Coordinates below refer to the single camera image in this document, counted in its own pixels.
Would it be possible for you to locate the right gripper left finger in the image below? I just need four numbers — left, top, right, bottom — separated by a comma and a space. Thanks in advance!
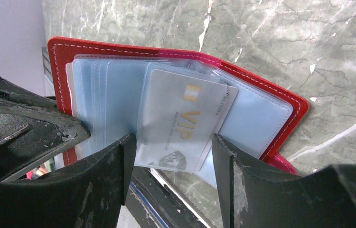
0, 134, 137, 228

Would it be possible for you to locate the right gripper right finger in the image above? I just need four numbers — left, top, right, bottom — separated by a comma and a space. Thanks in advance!
212, 134, 356, 228

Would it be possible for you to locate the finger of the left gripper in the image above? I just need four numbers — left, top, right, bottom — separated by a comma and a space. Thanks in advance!
0, 76, 90, 181

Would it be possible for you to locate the red leather card holder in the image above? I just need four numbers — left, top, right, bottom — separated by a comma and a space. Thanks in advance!
47, 37, 309, 187

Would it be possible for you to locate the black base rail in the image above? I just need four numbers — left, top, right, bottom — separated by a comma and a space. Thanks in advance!
125, 167, 214, 228

